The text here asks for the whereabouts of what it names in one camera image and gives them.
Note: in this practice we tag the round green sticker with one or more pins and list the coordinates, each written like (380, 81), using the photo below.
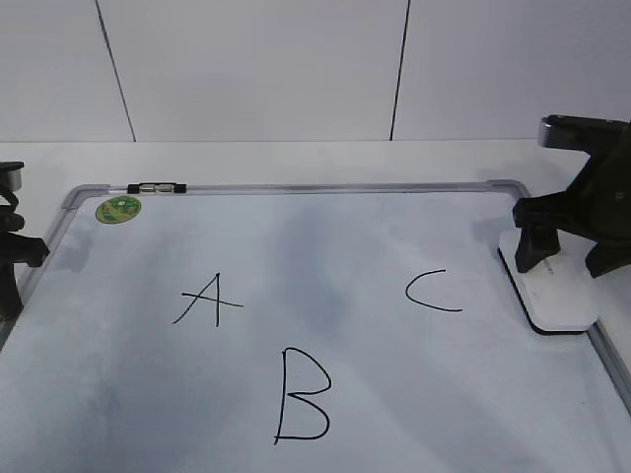
(118, 210)

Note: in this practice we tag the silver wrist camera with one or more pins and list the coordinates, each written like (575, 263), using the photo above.
(10, 175)
(576, 133)

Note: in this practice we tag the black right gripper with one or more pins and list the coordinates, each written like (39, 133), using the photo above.
(596, 206)

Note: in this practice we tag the white board eraser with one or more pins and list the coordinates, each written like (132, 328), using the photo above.
(559, 294)

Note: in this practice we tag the white board with grey frame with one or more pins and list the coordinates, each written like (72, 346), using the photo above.
(279, 329)

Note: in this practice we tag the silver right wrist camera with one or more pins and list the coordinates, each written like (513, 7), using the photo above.
(576, 133)

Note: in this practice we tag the black silver board hanger clip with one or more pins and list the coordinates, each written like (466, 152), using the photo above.
(156, 187)

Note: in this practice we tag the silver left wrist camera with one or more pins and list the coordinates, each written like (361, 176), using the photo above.
(10, 175)

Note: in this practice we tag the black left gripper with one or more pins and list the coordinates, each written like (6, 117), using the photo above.
(15, 249)

